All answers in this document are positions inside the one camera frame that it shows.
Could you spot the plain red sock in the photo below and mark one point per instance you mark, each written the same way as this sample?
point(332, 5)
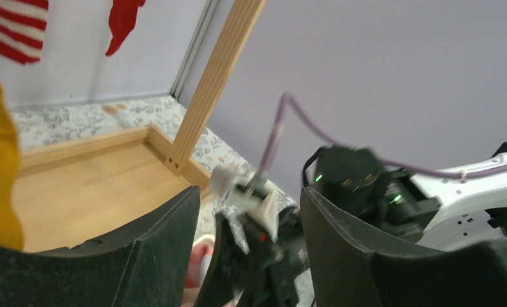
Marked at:
point(122, 20)

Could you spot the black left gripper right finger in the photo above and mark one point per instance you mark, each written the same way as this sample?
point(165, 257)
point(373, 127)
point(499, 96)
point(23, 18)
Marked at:
point(352, 263)

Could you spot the red white striped sock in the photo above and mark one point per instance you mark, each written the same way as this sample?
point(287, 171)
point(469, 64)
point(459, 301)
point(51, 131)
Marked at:
point(22, 29)

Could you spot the pink patterned sock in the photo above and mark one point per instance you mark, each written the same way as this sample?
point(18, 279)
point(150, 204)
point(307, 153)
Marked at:
point(197, 285)

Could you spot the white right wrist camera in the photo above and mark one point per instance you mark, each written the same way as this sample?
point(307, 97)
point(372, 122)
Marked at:
point(260, 202)

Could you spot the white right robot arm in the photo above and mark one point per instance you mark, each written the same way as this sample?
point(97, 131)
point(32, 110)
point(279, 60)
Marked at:
point(441, 210)

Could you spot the wooden hanger stand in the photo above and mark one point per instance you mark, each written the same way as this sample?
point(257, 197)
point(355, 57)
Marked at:
point(70, 192)

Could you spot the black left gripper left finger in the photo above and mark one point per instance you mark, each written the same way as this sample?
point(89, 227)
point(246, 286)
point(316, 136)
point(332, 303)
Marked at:
point(142, 263)

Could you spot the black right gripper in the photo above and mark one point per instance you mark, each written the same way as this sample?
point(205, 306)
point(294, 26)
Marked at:
point(265, 275)

